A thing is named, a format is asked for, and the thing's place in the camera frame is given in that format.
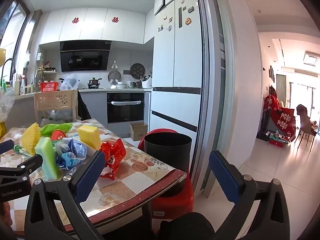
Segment yellow mesh sponge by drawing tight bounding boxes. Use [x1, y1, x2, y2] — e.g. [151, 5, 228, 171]
[20, 122, 41, 156]

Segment white wall cabinets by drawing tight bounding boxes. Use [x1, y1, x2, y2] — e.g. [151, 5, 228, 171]
[40, 7, 155, 45]

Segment checkered printed tablecloth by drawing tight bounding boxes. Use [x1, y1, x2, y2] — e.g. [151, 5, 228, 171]
[0, 119, 188, 233]

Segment blue white crumpled plastic bag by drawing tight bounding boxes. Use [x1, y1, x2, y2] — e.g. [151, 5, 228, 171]
[54, 137, 88, 169]

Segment red plastic chair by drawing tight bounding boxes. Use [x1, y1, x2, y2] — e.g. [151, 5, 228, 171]
[137, 128, 195, 218]

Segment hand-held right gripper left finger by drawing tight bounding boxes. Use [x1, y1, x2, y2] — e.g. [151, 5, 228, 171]
[24, 151, 107, 240]

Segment green capped small bottle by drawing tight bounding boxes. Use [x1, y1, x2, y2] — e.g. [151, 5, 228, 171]
[14, 144, 30, 155]

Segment grey kitchen counter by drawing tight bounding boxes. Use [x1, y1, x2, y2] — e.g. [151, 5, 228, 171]
[12, 87, 153, 130]

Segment red paper cup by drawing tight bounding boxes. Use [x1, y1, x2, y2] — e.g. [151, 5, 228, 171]
[51, 129, 67, 141]

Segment ceiling air vent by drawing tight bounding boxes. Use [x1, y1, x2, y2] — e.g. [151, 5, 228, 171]
[302, 51, 320, 64]

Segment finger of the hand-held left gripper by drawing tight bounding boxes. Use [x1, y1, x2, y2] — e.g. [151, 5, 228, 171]
[0, 154, 43, 178]
[0, 139, 15, 153]

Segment green snack bag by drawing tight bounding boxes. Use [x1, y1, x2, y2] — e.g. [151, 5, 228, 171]
[40, 122, 73, 138]

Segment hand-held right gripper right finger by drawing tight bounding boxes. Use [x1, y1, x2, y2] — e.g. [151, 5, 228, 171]
[209, 150, 291, 240]

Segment black cloth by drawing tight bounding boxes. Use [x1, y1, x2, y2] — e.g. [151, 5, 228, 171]
[77, 90, 92, 122]

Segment white rice cooker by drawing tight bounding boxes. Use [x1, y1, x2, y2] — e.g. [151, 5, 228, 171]
[142, 75, 153, 89]

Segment red crumpled wrapper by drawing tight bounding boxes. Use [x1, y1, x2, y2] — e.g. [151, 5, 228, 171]
[99, 138, 127, 180]

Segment cardboard box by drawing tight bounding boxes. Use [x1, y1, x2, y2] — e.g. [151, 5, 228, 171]
[129, 122, 148, 142]

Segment crumpled clear plastic bag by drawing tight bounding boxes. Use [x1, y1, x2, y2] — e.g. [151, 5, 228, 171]
[0, 87, 15, 123]

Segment red printed bag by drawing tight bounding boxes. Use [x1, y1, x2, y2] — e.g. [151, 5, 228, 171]
[262, 92, 297, 144]

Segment black built-in oven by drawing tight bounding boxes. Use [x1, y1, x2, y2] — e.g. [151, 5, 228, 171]
[107, 92, 145, 124]

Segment green sponge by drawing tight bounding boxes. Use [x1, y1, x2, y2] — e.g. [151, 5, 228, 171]
[35, 137, 60, 180]

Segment black trash bin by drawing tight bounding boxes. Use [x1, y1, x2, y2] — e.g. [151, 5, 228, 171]
[144, 132, 192, 197]

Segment brown dining chair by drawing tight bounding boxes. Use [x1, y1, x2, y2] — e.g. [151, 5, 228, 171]
[295, 104, 318, 152]

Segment kitchen faucet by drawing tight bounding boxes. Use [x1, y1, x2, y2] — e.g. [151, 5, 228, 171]
[1, 58, 17, 80]

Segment sliding door frame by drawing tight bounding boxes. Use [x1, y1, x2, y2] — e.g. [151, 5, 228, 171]
[195, 0, 237, 200]

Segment dark cooking pot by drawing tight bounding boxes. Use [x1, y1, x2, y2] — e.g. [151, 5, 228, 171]
[87, 77, 102, 89]

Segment dark patterned plate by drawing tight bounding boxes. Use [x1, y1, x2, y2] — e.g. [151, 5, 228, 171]
[130, 63, 145, 79]

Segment beige plastic chair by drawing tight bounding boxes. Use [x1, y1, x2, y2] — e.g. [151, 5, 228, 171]
[34, 89, 78, 124]

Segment white refrigerator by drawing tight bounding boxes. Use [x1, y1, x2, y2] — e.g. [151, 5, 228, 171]
[149, 0, 203, 143]

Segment light patterned plate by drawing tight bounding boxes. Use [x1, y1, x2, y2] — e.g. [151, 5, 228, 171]
[108, 70, 122, 83]

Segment red plastic basket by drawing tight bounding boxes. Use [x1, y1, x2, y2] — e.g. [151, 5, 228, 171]
[39, 81, 59, 93]

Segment black range hood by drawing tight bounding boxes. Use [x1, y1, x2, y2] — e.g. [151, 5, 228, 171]
[59, 40, 112, 72]

